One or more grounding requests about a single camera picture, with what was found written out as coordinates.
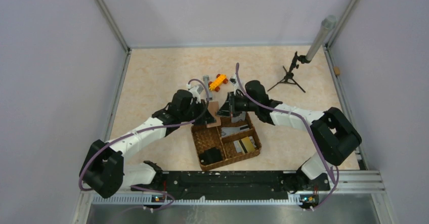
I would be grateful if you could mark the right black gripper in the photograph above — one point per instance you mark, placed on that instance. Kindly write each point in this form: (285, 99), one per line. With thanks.
(225, 110)

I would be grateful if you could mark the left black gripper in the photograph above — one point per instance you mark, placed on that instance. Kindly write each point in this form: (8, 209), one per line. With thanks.
(205, 115)

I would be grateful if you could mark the brown leather card holder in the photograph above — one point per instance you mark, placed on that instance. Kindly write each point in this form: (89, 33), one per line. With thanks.
(213, 108)

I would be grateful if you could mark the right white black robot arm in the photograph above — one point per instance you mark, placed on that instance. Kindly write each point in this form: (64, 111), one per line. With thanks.
(332, 134)

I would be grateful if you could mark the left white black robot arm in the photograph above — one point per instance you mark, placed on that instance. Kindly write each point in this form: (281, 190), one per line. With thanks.
(103, 170)

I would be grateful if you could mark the grey card in basket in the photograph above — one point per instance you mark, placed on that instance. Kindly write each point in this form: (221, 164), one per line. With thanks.
(228, 131)

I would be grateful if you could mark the grey striped card beside gold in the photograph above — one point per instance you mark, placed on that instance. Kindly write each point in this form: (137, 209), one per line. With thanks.
(237, 147)

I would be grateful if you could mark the brown woven divided basket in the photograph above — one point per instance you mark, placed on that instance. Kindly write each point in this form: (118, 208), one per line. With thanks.
(205, 138)

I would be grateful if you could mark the yellow toy brick car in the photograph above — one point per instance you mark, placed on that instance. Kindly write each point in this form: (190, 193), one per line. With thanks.
(216, 84)

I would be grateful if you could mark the black box in basket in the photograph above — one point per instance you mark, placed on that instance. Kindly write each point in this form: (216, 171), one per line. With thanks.
(210, 156)

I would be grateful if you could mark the grey toy brick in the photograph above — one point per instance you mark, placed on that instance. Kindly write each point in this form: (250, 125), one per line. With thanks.
(206, 81)

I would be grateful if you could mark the black mini tripod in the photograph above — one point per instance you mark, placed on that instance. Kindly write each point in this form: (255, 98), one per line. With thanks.
(289, 75)

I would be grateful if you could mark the grey metal pole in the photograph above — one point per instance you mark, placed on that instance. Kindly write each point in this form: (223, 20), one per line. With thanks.
(327, 25)

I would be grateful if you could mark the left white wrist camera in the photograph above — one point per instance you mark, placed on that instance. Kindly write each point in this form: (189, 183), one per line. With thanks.
(196, 92)

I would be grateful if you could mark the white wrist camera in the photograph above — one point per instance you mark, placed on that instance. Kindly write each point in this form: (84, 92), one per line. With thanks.
(196, 92)
(234, 82)

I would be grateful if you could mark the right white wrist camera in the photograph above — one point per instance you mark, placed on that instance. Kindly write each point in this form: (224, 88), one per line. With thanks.
(234, 82)

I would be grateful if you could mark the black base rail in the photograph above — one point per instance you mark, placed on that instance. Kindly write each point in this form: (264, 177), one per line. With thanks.
(227, 185)

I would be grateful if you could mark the small brown wall object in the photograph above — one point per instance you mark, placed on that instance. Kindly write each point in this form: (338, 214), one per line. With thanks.
(336, 71)

